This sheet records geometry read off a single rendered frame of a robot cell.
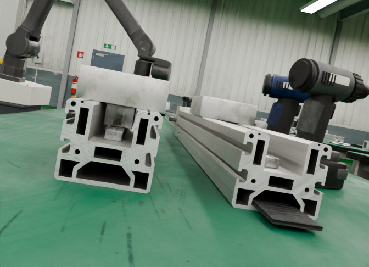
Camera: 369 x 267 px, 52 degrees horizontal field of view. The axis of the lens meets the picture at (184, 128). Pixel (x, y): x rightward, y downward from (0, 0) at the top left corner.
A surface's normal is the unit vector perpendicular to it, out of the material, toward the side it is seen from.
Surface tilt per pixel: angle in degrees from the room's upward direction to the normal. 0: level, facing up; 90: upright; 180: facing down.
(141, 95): 90
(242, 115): 90
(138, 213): 0
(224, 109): 90
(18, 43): 91
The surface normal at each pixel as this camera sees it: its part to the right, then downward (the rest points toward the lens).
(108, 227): 0.18, -0.98
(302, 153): -0.98, -0.18
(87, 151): 0.11, 0.08
